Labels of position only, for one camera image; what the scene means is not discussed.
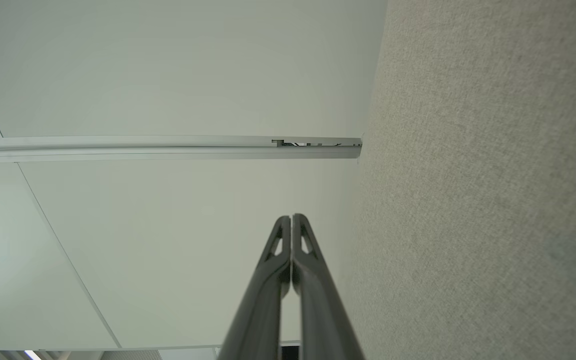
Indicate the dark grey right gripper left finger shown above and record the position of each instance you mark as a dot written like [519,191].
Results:
[258,310]

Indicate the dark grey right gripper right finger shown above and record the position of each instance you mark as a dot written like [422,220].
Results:
[320,320]

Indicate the grey metal partition post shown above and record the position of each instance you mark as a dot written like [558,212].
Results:
[118,147]

